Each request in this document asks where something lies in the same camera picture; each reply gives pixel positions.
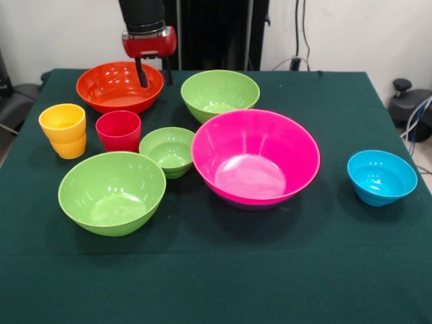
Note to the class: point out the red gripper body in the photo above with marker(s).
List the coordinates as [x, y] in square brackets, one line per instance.
[148, 45]

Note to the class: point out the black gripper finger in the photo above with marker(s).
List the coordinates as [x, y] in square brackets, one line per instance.
[141, 72]
[167, 71]

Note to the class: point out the orange bowl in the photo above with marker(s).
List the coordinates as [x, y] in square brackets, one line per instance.
[111, 87]

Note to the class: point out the medium green bowl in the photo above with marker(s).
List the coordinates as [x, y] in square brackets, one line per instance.
[219, 91]

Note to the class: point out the small ribbed green bowl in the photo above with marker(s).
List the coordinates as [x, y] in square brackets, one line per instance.
[168, 152]

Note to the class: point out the pink bowl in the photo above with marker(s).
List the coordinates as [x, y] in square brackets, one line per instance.
[256, 158]

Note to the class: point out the purple bowl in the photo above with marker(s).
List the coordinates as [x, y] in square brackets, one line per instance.
[253, 206]

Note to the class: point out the red cup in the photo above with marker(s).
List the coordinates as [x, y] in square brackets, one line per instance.
[118, 135]

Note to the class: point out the yellow cup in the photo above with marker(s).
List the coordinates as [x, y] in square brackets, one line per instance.
[64, 135]

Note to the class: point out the black office chair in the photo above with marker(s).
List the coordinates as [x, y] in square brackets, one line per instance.
[20, 94]

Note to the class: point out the large green bowl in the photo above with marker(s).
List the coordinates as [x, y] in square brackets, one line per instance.
[111, 192]

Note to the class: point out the black plug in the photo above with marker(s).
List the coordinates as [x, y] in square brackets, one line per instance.
[295, 63]

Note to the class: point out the dark green tablecloth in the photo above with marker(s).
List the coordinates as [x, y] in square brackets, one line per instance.
[216, 270]

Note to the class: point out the small blue bowl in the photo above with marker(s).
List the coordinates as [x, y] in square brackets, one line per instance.
[381, 179]

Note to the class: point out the black chair with round knob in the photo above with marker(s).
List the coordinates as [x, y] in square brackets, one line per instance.
[405, 108]

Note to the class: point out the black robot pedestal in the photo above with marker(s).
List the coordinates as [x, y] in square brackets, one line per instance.
[216, 33]

